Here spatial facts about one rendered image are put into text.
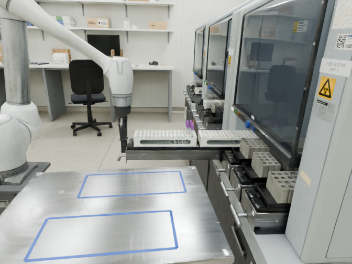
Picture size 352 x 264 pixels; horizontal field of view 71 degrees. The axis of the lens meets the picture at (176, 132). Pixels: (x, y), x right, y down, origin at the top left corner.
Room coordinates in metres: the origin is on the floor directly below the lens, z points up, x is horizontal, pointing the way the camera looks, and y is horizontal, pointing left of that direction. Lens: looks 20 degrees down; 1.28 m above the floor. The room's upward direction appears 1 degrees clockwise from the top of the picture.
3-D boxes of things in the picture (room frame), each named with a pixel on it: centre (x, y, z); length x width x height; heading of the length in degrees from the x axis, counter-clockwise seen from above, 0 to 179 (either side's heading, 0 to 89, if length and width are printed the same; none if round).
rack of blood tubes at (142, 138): (1.12, 0.05, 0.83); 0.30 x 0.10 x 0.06; 94
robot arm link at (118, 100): (1.11, 0.25, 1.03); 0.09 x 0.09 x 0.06
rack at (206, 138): (1.14, -0.26, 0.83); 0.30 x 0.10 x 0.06; 93
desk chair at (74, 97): (3.51, 1.26, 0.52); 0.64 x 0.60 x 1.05; 23
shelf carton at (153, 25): (4.46, 0.34, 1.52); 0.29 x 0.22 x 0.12; 92
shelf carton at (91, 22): (4.40, 1.31, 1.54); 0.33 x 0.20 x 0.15; 101
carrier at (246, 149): (0.99, -0.31, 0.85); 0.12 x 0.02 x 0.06; 4
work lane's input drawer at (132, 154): (1.13, -0.08, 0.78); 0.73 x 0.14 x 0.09; 93
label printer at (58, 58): (4.19, 1.92, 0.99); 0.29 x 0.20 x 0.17; 11
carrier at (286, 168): (0.84, -0.41, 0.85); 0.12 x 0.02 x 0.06; 3
